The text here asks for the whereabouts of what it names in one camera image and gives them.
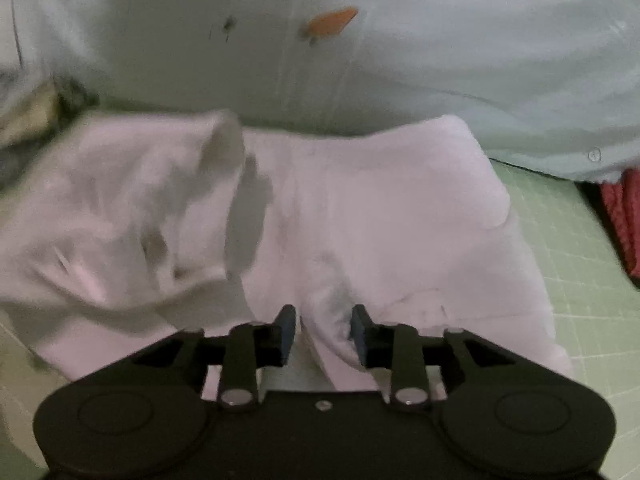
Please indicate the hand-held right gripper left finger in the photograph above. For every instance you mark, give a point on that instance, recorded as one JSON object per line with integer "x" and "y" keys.
{"x": 286, "y": 332}

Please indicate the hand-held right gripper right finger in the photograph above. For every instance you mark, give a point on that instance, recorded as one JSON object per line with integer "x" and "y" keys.
{"x": 359, "y": 332}

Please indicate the white garment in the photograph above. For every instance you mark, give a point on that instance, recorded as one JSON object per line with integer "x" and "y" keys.
{"x": 375, "y": 220}

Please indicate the carrot print quilt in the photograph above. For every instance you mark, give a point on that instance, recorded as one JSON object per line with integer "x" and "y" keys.
{"x": 400, "y": 70}

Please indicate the red cloth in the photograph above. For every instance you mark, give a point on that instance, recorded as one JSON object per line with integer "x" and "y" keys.
{"x": 622, "y": 220}

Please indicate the beige garment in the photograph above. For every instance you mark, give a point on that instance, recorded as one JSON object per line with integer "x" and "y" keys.
{"x": 27, "y": 110}

